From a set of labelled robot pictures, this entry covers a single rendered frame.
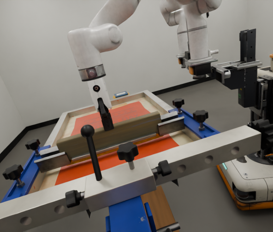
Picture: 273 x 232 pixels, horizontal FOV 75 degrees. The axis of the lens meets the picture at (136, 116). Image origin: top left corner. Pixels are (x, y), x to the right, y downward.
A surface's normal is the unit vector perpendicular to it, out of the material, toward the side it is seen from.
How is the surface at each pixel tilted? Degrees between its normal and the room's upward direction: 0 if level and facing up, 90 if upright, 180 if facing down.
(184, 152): 0
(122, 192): 90
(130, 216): 0
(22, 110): 90
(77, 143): 90
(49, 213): 90
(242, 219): 0
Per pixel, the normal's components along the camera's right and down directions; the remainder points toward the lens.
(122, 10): -0.13, 0.90
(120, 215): -0.22, -0.91
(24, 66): 0.21, 0.33
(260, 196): -0.08, 0.39
